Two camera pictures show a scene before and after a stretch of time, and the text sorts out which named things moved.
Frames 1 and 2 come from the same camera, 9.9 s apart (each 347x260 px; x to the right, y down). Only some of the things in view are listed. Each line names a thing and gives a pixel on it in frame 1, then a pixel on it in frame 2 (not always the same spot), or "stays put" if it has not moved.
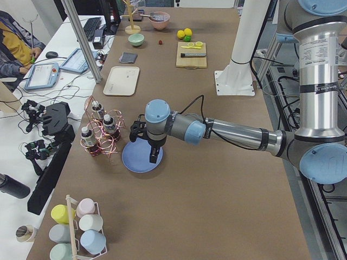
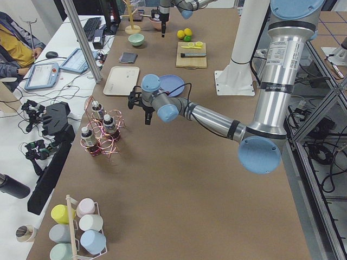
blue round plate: x=136 y=156 → x=170 y=82
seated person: x=18 y=47 stays put
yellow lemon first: x=180 y=33 stays put
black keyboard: x=90 y=27 stays put
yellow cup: x=59 y=213 stays put
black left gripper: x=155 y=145 → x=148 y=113
